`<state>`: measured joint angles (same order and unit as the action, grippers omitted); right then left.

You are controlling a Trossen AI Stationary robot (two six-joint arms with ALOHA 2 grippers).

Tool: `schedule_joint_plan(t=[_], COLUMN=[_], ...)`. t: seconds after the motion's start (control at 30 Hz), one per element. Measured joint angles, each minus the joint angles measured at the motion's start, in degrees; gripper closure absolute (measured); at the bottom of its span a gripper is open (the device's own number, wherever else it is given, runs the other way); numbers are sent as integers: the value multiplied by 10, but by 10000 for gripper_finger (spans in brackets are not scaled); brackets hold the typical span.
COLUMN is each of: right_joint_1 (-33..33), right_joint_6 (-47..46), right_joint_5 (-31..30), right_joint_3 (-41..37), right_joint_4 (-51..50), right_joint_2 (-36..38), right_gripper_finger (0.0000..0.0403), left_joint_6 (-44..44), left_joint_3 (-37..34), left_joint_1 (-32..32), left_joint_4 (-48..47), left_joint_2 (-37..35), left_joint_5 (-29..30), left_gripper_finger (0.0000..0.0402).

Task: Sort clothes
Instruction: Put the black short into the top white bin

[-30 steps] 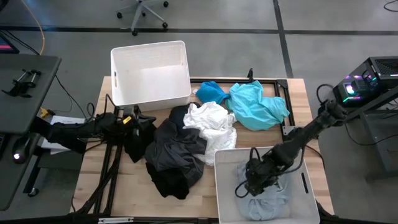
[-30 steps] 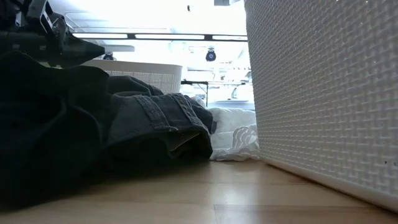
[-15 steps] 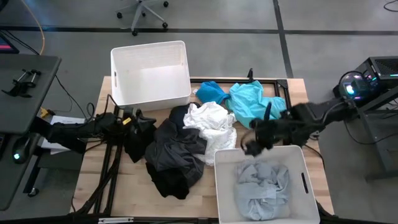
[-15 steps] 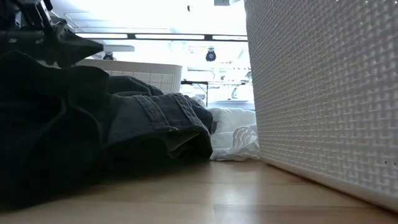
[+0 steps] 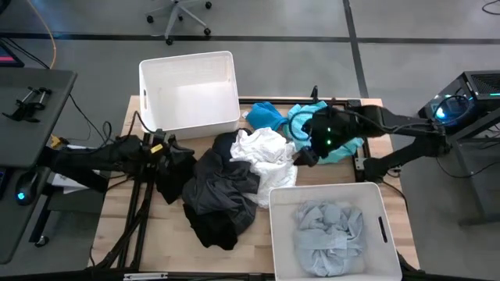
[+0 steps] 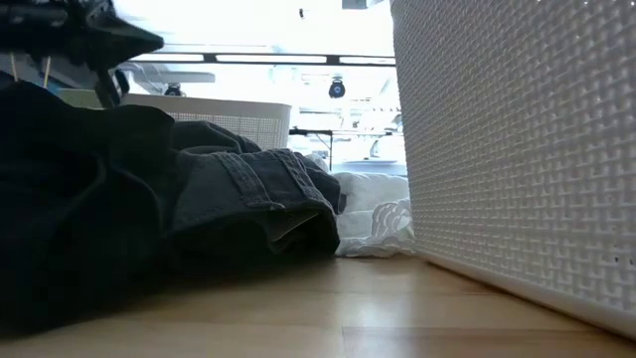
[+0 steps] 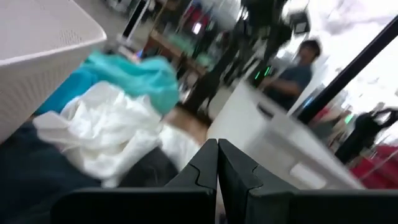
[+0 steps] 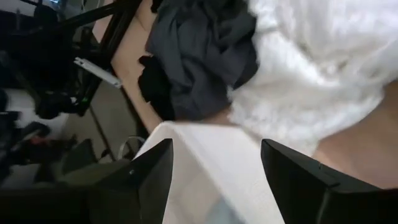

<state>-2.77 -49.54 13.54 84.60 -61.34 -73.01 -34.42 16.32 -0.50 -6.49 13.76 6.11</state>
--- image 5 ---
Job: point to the black computer mouse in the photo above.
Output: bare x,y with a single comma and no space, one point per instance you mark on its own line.
26,189

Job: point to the black desk foot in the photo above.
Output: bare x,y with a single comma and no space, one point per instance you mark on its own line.
41,241

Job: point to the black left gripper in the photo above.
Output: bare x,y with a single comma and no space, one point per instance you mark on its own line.
158,142

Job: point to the dark monitor screen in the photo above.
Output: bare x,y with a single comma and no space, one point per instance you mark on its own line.
9,58

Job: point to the bright blue cloth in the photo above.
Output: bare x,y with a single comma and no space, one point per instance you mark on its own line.
265,116

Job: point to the black computer tower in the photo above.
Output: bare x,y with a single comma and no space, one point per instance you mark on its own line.
476,89

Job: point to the yellow connector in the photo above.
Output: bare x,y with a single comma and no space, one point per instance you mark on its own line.
56,141

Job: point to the white paper sheets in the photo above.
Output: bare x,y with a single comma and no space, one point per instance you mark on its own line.
64,183

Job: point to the grey office chair base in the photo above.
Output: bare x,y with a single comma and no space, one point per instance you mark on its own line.
176,15

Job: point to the grey desk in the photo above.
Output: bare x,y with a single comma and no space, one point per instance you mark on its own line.
31,148

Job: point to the silver metal bracket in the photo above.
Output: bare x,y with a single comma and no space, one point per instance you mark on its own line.
144,276

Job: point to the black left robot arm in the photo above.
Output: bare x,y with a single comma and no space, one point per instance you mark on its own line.
97,156

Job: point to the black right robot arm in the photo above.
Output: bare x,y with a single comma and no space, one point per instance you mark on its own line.
402,125

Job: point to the pale grey-blue garment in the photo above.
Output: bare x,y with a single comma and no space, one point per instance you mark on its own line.
328,238

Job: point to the black clamp tool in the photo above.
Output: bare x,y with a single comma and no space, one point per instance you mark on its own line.
27,105

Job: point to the black table clamp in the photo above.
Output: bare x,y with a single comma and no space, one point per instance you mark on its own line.
315,93

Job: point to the dark grey garment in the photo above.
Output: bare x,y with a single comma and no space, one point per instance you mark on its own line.
218,187

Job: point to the white garment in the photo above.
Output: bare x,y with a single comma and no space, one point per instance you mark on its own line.
269,164

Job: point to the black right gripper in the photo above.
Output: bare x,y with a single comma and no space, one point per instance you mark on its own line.
332,132

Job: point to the turquoise garment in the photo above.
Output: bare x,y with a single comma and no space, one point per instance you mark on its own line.
301,129

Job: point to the white plastic storage bin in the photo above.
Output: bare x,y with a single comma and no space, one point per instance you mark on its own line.
187,97
281,234

